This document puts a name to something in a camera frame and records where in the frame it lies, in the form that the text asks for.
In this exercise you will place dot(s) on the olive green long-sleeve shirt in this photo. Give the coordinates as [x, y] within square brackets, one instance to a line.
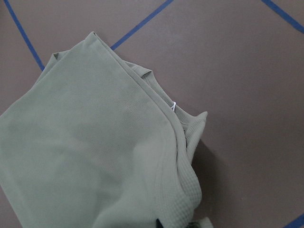
[97, 143]

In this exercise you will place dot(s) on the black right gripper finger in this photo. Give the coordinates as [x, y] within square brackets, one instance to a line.
[158, 224]

